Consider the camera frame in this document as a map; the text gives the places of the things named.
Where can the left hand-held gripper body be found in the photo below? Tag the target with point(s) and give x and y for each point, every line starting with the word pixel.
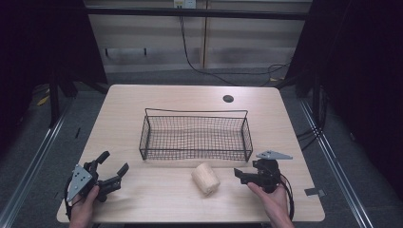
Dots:
pixel 80 181

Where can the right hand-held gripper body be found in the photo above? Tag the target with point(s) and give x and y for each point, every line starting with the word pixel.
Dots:
pixel 266 175

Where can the person's left hand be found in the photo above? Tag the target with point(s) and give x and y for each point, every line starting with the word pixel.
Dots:
pixel 84 204

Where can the person's right hand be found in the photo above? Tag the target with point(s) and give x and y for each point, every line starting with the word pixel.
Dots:
pixel 273 201

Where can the grey tape strip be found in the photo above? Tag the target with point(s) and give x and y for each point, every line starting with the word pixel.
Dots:
pixel 315 192

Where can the black metal stand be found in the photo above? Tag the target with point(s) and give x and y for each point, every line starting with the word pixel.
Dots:
pixel 53 101

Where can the dark round table grommet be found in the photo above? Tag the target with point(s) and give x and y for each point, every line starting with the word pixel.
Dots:
pixel 228 98

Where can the yellow tape strip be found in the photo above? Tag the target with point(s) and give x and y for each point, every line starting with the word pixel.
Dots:
pixel 43 100

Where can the dark curtain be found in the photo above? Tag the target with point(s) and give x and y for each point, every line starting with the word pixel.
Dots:
pixel 358 79
pixel 34 47

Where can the black horizontal bar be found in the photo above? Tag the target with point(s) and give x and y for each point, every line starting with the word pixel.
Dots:
pixel 196 13

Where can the metal floor rail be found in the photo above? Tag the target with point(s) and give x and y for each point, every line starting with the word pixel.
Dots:
pixel 30 163
pixel 335 161

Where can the white wall socket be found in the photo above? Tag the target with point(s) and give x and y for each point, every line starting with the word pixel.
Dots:
pixel 184 3

